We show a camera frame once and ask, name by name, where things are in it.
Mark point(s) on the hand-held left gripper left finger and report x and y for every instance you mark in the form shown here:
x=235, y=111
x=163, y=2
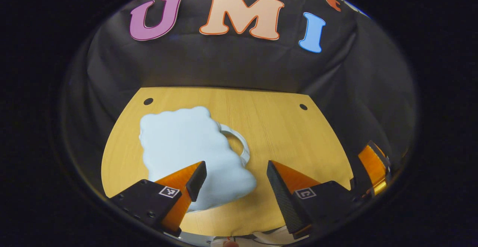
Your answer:
x=197, y=180

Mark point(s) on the black backdrop cloth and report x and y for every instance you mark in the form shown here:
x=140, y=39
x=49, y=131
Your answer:
x=231, y=64

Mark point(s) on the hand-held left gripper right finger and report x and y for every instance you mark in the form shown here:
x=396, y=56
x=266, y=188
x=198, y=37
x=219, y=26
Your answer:
x=283, y=198

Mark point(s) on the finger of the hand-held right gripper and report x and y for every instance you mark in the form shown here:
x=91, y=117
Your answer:
x=375, y=168

